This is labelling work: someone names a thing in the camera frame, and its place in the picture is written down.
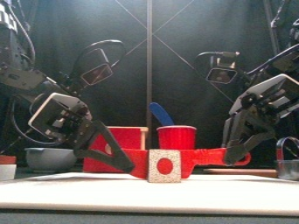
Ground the dark green sushi slice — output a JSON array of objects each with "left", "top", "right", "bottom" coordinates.
[{"left": 146, "top": 149, "right": 184, "bottom": 184}]

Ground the white cutting board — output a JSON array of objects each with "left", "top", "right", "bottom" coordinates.
[{"left": 0, "top": 171, "right": 299, "bottom": 217}]

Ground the tan plastic tray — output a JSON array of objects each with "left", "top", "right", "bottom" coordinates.
[{"left": 202, "top": 168, "right": 278, "bottom": 179}]

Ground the red wooden box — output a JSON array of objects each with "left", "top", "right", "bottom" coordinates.
[{"left": 82, "top": 125, "right": 150, "bottom": 173}]

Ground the grey bowl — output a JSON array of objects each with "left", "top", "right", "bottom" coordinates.
[{"left": 23, "top": 147, "right": 79, "bottom": 173}]

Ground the red plastic cup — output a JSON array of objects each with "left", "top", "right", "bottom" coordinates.
[{"left": 155, "top": 125, "right": 198, "bottom": 151}]

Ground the white container red lid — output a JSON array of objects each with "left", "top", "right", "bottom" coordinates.
[{"left": 0, "top": 155, "right": 18, "bottom": 181}]

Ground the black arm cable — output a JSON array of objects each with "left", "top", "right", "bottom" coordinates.
[{"left": 9, "top": 95, "right": 61, "bottom": 147}]

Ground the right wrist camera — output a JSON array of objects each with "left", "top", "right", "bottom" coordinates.
[{"left": 193, "top": 51, "right": 250, "bottom": 88}]

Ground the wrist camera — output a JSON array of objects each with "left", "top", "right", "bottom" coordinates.
[
  {"left": 71, "top": 38, "right": 127, "bottom": 95},
  {"left": 193, "top": 51, "right": 250, "bottom": 88}
]

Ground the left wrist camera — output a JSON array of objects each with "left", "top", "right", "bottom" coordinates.
[{"left": 71, "top": 38, "right": 127, "bottom": 95}]

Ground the grey metal frame pole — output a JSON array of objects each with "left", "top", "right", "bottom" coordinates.
[{"left": 145, "top": 0, "right": 155, "bottom": 150}]

